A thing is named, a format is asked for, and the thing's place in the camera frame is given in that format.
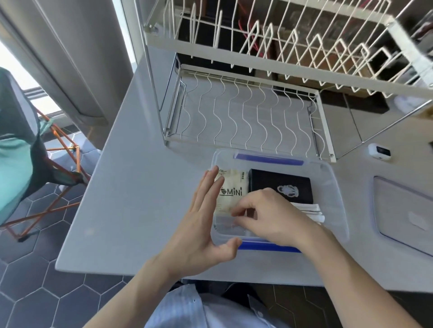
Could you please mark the person's left hand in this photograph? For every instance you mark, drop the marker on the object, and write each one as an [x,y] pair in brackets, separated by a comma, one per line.
[192,236]

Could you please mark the person's right hand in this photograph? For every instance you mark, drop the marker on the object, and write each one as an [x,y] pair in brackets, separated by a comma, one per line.
[280,219]

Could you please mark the person's right thumb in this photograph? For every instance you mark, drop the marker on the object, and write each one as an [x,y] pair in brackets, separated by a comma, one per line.
[250,224]

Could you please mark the person's left thumb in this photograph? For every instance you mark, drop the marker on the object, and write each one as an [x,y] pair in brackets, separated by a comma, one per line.
[229,248]

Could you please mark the person's left forearm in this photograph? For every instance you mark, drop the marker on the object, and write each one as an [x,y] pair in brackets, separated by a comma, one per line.
[135,297]

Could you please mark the person's right forearm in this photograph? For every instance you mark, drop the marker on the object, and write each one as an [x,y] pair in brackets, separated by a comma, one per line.
[355,280]

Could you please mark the black trousers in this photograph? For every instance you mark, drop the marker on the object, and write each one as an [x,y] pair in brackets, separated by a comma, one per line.
[233,291]

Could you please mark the cream tissue packet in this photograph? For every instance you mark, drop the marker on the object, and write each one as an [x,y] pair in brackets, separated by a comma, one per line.
[233,184]

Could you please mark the black box white emblem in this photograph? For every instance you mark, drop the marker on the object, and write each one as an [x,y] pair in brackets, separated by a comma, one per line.
[267,180]

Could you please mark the white paper-wrapped utensil packet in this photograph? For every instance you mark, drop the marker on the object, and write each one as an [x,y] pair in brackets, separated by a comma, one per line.
[313,212]

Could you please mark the light blue striped shirt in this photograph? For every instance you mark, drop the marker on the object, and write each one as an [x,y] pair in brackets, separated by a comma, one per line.
[189,311]

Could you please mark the small white electronic device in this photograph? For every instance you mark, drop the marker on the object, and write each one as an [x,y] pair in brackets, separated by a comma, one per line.
[379,151]

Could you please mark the clear plastic container lid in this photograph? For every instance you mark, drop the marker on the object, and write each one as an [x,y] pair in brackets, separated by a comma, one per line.
[399,209]

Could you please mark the brown cardboard box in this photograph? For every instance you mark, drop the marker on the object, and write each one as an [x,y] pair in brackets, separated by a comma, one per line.
[304,50]

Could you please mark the large black box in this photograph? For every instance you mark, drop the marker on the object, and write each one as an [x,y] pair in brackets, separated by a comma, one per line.
[209,30]

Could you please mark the white crumpled cloth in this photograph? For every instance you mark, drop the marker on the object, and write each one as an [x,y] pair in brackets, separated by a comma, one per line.
[409,104]

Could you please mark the grey curtain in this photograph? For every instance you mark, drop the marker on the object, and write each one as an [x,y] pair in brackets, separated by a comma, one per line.
[77,57]

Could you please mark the orange frame teal folding chair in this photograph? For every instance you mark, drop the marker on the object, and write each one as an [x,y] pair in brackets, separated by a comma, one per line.
[15,158]

